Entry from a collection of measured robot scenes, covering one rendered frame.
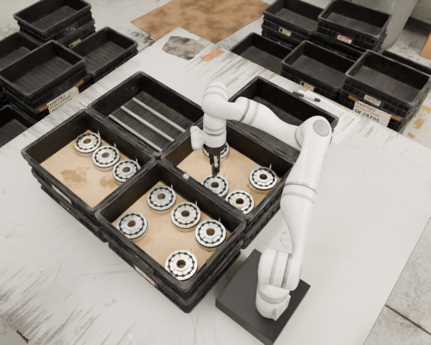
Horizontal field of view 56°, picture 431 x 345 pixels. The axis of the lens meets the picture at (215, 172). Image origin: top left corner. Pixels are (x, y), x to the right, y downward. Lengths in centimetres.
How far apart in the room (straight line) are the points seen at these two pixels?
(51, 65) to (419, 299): 242
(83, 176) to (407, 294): 172
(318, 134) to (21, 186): 118
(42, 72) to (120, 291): 157
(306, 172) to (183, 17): 289
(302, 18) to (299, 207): 229
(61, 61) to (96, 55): 27
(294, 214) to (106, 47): 212
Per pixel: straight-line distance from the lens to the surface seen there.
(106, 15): 400
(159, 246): 138
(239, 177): 153
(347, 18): 309
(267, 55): 302
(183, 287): 121
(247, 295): 137
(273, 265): 105
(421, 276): 250
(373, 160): 188
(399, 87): 264
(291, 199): 112
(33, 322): 152
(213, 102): 114
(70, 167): 163
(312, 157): 118
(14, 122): 274
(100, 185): 155
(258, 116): 118
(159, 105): 179
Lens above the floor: 205
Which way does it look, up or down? 53 degrees down
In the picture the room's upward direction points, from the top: 2 degrees clockwise
